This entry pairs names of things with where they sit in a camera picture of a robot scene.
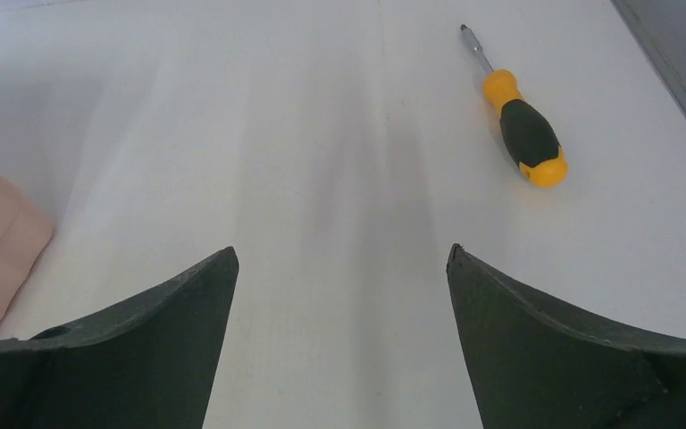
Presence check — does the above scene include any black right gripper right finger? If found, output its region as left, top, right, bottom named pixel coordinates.
left=447, top=244, right=686, bottom=428

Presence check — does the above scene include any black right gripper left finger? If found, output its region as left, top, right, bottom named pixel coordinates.
left=0, top=248, right=239, bottom=428

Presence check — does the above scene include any yellow black handled screwdriver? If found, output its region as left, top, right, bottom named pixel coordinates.
left=460, top=24, right=568, bottom=188

